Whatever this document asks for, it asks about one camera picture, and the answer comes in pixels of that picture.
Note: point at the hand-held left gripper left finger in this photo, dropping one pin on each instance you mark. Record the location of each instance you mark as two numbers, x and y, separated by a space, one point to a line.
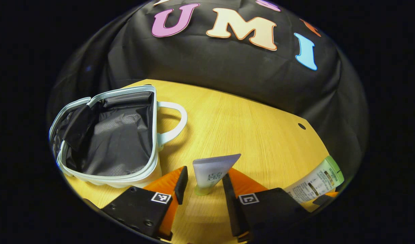
182 184

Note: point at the small grey green-capped tube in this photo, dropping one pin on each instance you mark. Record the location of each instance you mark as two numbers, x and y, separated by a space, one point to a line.
211 171

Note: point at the light blue suitcase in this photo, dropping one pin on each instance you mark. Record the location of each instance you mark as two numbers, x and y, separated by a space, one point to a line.
119 142

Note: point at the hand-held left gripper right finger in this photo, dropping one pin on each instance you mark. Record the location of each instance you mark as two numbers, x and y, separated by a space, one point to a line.
229 203

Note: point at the white green-capped tube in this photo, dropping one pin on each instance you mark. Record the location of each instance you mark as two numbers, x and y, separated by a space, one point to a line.
315 181

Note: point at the black backdrop cloth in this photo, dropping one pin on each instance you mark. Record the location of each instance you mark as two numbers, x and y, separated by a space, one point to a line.
227 67

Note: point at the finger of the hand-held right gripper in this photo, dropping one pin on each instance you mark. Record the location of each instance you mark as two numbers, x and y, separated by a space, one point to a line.
326 198

